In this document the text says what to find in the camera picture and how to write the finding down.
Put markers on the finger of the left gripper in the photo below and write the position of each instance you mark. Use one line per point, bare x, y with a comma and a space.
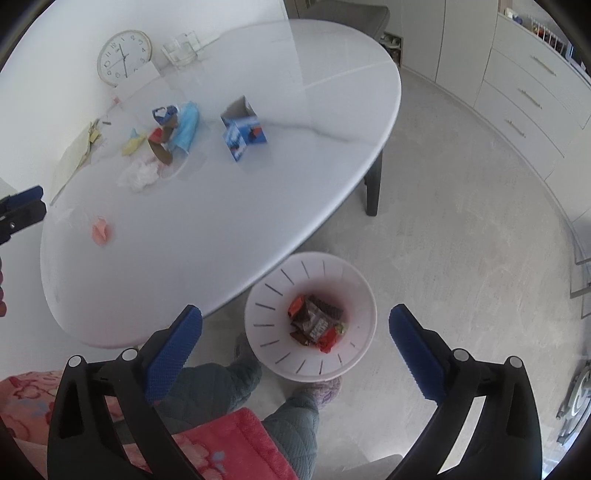
20, 211

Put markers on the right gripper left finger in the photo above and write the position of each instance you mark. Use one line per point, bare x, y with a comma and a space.
83, 442

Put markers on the light blue face mask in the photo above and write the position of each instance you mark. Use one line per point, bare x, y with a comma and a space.
188, 119

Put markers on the blue printed carton box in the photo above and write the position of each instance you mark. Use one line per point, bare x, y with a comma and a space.
242, 128

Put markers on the brown snack bag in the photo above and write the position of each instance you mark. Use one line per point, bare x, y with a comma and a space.
316, 323

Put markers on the pink white trash bin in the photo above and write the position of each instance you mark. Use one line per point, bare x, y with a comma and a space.
268, 328

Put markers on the pink crumpled paper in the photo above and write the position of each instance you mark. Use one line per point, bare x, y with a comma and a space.
101, 232

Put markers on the person's green quilted leg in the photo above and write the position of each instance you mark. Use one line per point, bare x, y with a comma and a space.
209, 391

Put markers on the white crumpled tissue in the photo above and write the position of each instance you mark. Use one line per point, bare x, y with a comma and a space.
141, 173

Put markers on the yellow blue crumpled paper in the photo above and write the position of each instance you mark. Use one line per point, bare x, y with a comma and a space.
133, 143

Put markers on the red folded paper carton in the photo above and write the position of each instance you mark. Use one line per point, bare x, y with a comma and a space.
157, 142

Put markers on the dark blue crumpled wrapper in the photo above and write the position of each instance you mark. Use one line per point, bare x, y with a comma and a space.
165, 115

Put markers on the grey metal stool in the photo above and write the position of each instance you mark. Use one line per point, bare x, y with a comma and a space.
581, 267

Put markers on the white card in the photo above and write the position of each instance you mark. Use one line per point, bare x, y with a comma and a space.
139, 79

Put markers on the person's slippered foot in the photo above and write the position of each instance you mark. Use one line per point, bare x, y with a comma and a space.
321, 393

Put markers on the clear glass container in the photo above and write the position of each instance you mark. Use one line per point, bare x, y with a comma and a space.
182, 50

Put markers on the black table leg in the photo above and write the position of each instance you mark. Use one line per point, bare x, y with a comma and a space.
373, 180

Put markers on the drawer cabinet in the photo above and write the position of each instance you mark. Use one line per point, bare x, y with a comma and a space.
532, 97

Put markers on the grey upholstered chair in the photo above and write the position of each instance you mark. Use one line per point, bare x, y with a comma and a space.
371, 20

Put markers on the white round wall clock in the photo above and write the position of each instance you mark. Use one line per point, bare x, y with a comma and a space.
122, 55

